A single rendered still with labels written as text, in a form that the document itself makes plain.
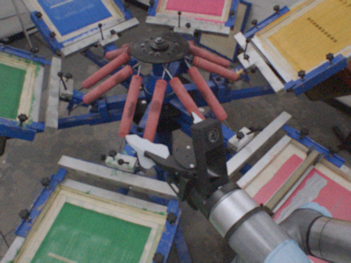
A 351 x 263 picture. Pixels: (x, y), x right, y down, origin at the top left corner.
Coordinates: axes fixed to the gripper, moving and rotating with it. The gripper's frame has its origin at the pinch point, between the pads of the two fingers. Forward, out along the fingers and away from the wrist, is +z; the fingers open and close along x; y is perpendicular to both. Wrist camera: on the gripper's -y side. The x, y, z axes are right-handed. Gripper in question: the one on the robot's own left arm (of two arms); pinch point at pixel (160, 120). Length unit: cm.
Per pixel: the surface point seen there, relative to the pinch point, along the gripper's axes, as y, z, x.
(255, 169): 61, 8, 63
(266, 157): 59, 11, 72
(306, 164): 52, -5, 78
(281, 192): 54, -9, 57
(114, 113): 72, 83, 29
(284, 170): 62, 1, 76
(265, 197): 65, -4, 59
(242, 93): 62, 57, 102
